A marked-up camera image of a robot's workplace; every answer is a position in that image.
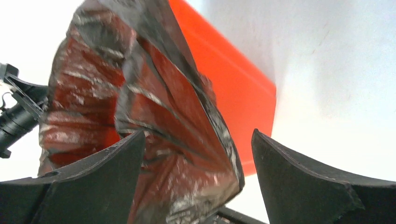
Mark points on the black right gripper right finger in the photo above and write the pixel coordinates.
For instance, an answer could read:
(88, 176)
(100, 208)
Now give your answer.
(297, 189)

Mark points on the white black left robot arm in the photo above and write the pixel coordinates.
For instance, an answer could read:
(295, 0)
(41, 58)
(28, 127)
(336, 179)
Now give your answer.
(21, 107)

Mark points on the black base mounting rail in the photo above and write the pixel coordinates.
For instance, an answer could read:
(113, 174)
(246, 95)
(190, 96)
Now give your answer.
(237, 217)

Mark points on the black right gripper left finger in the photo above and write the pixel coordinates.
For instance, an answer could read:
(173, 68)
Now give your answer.
(98, 189)

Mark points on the black plastic trash bag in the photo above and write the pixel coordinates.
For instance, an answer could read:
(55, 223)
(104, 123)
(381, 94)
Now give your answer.
(125, 66)

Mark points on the orange plastic trash bin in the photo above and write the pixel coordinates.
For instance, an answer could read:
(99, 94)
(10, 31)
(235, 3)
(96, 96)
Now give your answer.
(246, 98)

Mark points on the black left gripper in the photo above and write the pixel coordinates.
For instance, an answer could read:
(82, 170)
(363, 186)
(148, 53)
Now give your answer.
(30, 96)

